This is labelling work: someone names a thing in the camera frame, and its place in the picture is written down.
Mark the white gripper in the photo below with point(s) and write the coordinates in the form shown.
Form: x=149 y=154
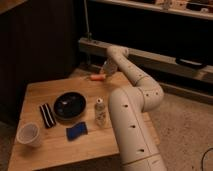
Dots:
x=109 y=68

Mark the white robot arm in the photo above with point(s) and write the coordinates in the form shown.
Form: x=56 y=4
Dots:
x=126 y=104

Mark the white ceramic cup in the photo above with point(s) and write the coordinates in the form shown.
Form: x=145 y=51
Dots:
x=29 y=134

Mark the clear plastic bottle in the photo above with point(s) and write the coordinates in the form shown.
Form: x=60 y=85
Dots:
x=100 y=112

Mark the metal vertical pole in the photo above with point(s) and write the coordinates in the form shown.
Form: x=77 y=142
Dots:
x=88 y=33

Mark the black round bowl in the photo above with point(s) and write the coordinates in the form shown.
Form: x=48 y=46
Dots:
x=69 y=105

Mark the blue sponge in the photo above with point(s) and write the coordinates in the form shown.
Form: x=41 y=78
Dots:
x=76 y=131

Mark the wooden table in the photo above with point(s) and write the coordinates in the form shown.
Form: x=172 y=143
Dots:
x=68 y=141

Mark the white upper shelf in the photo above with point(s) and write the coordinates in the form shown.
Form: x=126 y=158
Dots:
x=178 y=7

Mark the white baseboard rail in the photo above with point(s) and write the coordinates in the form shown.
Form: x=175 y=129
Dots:
x=147 y=59

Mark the black handle object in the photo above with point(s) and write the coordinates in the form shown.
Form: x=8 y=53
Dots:
x=190 y=65

